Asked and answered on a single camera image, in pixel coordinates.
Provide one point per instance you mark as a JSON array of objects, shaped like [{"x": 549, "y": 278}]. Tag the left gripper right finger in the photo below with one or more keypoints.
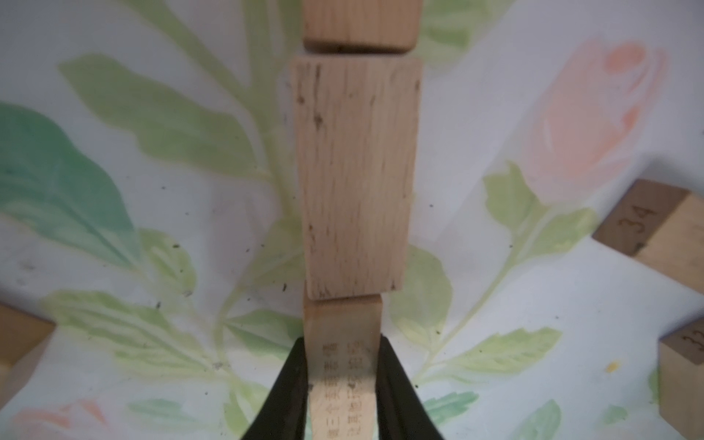
[{"x": 400, "y": 413}]

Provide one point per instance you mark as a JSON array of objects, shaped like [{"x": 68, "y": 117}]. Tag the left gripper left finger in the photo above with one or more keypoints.
[{"x": 283, "y": 414}]

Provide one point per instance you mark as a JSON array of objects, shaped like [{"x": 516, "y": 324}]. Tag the wooden block diagonal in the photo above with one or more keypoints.
[{"x": 342, "y": 342}]

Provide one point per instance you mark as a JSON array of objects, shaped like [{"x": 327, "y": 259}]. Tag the wooden block top edge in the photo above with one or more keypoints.
[{"x": 379, "y": 26}]

